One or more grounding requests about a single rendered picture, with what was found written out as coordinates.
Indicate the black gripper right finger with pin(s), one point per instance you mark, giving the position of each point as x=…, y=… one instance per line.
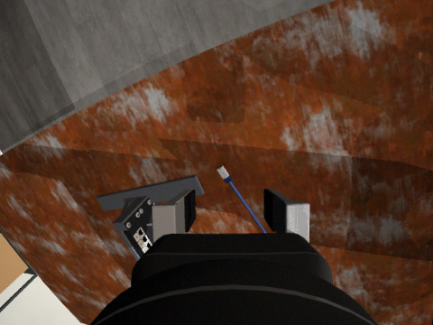
x=285, y=215

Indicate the black patch panel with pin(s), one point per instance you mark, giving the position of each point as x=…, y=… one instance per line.
x=134, y=225

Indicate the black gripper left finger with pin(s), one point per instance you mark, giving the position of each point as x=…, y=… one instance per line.
x=175, y=216

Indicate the blue patch cable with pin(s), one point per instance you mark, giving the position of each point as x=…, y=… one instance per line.
x=241, y=198

